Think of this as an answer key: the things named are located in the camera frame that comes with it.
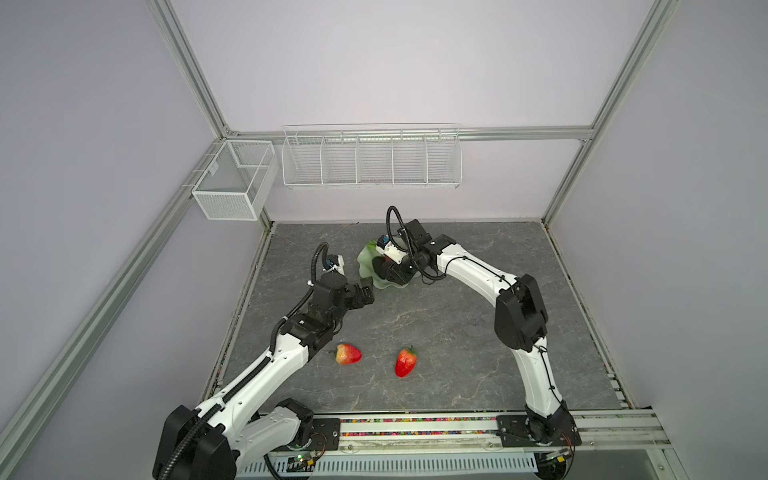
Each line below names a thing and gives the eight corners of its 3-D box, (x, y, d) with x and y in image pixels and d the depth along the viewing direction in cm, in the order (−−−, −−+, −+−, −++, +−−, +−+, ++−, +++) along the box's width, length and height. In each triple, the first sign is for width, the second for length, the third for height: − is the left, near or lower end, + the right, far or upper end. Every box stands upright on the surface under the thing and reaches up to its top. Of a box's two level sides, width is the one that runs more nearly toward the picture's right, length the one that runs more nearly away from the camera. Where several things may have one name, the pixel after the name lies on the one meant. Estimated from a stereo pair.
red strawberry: (391, 371, 86) (391, 365, 82) (405, 349, 90) (405, 343, 86) (405, 381, 84) (406, 375, 80) (419, 358, 88) (420, 352, 84)
